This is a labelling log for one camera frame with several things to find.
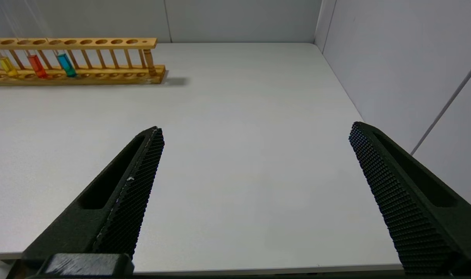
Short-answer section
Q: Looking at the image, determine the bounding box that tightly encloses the wooden test tube rack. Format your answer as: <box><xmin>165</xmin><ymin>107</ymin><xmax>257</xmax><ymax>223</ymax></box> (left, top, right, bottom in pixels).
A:
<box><xmin>0</xmin><ymin>37</ymin><xmax>167</xmax><ymax>86</ymax></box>

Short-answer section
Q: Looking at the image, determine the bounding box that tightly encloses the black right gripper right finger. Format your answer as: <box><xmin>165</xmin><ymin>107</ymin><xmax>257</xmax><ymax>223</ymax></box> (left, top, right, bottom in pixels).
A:
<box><xmin>349</xmin><ymin>122</ymin><xmax>471</xmax><ymax>274</ymax></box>

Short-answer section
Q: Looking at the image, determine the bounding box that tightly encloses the yellow pigment test tube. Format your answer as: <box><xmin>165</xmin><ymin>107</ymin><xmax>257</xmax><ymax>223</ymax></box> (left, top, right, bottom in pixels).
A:
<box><xmin>0</xmin><ymin>12</ymin><xmax>18</xmax><ymax>77</ymax></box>

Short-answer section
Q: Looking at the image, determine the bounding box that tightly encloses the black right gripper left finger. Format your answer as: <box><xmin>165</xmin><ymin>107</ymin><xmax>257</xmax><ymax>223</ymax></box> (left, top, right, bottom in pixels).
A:
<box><xmin>21</xmin><ymin>126</ymin><xmax>165</xmax><ymax>272</ymax></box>

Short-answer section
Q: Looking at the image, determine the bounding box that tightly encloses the green pigment test tube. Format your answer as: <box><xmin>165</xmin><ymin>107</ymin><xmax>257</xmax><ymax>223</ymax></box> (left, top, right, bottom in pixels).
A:
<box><xmin>24</xmin><ymin>0</ymin><xmax>77</xmax><ymax>78</ymax></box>

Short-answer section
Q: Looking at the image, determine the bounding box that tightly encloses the red pigment test tube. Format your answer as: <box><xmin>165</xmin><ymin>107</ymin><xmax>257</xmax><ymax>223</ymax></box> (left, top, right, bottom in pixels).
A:
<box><xmin>1</xmin><ymin>0</ymin><xmax>48</xmax><ymax>79</ymax></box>

